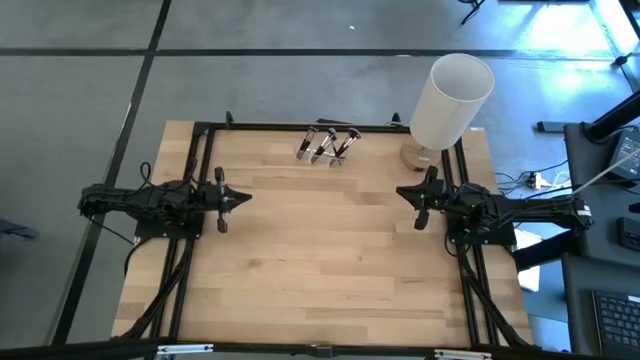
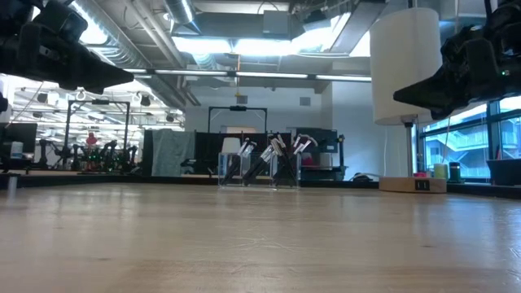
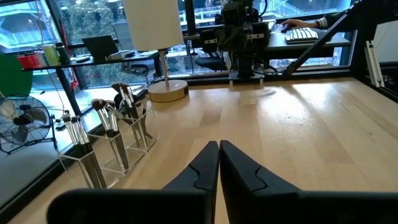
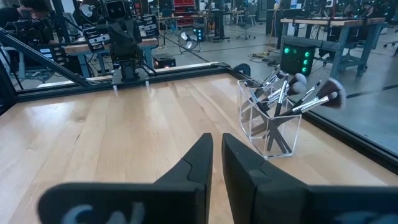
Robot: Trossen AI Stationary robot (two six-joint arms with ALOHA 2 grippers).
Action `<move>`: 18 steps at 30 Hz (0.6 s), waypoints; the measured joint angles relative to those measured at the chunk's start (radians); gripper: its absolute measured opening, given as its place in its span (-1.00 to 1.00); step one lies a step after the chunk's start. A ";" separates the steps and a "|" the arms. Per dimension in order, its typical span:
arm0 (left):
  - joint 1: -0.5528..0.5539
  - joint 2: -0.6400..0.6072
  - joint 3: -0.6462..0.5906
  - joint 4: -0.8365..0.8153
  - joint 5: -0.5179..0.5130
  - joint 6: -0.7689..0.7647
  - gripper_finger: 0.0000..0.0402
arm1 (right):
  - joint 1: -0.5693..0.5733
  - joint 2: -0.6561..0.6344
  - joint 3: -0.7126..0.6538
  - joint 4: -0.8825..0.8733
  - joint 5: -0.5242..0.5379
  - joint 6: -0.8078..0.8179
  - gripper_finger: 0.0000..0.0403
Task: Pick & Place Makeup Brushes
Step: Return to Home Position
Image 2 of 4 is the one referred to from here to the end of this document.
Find black tall frame stand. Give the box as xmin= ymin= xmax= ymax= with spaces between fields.
xmin=63 ymin=98 xmax=132 ymax=164

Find ceiling light strip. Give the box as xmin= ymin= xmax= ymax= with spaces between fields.
xmin=154 ymin=68 xmax=372 ymax=82

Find large black makeup brush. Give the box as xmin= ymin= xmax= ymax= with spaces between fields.
xmin=242 ymin=145 xmax=275 ymax=186

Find black cup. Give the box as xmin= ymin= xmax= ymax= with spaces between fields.
xmin=448 ymin=161 xmax=463 ymax=183

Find black bin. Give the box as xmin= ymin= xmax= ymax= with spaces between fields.
xmin=485 ymin=158 xmax=521 ymax=187

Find black partition wall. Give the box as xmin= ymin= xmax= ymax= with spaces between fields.
xmin=141 ymin=129 xmax=292 ymax=177

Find clear acrylic brush organizer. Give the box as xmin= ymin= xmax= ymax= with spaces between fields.
xmin=217 ymin=151 xmax=303 ymax=190

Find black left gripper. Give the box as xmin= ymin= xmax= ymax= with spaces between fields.
xmin=0 ymin=2 xmax=134 ymax=94

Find black background robot arms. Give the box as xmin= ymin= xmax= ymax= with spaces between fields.
xmin=38 ymin=138 xmax=139 ymax=173

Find round metal air duct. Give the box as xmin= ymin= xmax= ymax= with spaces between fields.
xmin=164 ymin=0 xmax=201 ymax=33
xmin=72 ymin=0 xmax=192 ymax=109

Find white shade table lamp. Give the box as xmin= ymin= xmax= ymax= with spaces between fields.
xmin=369 ymin=7 xmax=448 ymax=195

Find black monitor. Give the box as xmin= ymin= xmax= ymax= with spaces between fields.
xmin=0 ymin=121 xmax=38 ymax=160

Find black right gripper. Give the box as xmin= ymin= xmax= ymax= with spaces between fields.
xmin=393 ymin=24 xmax=521 ymax=121

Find yellow-green cup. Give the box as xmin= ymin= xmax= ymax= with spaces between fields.
xmin=432 ymin=163 xmax=450 ymax=181

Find black cabinet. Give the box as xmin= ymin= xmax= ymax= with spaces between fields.
xmin=290 ymin=127 xmax=348 ymax=181

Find grey ceiling box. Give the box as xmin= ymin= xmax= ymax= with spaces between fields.
xmin=261 ymin=9 xmax=291 ymax=36

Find grey hanging cloth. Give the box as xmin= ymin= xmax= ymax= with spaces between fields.
xmin=151 ymin=129 xmax=197 ymax=177

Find small white shade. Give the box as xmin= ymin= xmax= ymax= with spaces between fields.
xmin=221 ymin=137 xmax=242 ymax=155

